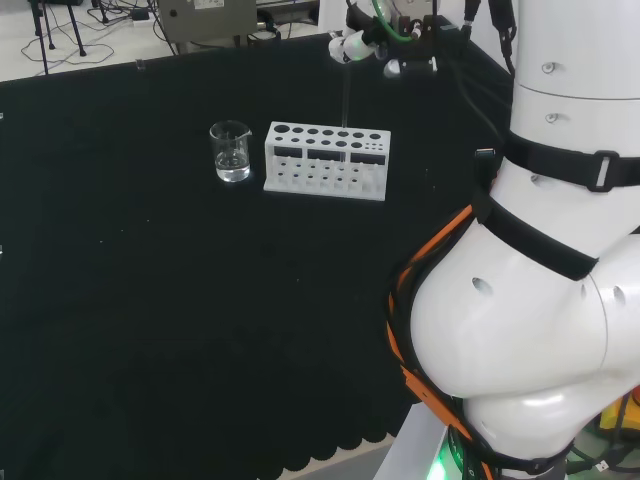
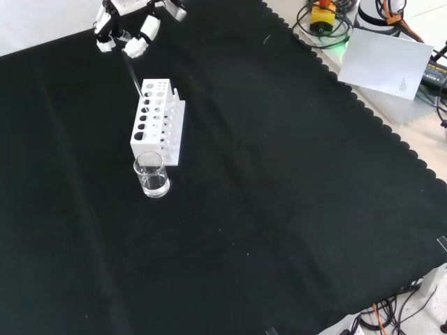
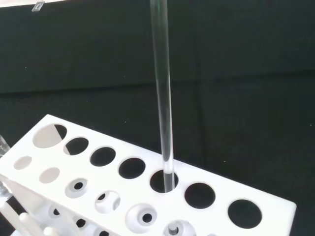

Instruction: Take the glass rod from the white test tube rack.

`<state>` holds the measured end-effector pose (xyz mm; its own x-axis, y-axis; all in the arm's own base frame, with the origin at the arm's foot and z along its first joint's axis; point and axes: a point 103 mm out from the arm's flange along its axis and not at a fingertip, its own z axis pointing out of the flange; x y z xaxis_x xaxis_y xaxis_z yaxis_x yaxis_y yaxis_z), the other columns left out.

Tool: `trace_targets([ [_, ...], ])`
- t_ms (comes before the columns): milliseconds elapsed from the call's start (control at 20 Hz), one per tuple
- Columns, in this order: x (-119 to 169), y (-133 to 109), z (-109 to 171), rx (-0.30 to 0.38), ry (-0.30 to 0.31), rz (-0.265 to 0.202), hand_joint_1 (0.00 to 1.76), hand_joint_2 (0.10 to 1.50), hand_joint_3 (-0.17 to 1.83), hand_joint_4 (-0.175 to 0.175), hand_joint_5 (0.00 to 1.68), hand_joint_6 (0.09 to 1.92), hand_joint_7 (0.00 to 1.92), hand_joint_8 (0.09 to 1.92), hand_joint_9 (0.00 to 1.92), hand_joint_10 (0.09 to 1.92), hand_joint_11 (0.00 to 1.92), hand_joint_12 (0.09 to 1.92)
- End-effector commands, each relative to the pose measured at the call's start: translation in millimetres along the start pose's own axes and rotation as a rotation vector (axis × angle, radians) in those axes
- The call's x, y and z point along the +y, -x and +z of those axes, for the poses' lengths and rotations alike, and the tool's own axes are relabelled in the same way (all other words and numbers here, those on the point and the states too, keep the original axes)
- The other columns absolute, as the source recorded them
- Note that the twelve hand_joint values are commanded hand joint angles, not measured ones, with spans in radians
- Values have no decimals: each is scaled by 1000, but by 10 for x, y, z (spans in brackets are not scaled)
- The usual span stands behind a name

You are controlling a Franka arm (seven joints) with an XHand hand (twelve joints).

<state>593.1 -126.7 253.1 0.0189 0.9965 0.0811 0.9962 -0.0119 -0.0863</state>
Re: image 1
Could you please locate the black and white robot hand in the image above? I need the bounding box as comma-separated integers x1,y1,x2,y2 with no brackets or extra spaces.
327,13,470,80

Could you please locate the clear glass rod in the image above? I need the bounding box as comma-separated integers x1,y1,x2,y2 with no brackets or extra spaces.
340,60,354,162

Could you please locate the white test tube rack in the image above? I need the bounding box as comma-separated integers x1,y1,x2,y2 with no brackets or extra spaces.
262,120,393,203

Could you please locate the small clear glass beaker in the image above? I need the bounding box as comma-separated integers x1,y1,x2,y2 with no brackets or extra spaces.
208,119,253,184

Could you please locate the grey metal box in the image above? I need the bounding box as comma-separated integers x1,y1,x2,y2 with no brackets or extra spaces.
156,0,260,55

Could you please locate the black bench cloth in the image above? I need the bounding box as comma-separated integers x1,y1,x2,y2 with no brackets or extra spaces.
0,31,517,480

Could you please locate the black tripod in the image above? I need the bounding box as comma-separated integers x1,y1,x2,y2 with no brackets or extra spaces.
26,0,89,76

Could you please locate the yellow stop button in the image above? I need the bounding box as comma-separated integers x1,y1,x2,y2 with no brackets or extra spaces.
596,383,640,432

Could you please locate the green cable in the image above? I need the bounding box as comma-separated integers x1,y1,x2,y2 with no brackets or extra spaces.
371,0,417,45

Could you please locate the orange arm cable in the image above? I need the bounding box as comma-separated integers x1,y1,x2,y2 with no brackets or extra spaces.
385,203,497,480

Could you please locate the black floor cable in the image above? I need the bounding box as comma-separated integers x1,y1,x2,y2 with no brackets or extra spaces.
19,29,117,67

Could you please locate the grey metal base plate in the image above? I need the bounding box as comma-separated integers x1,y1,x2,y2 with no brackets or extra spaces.
379,399,454,480

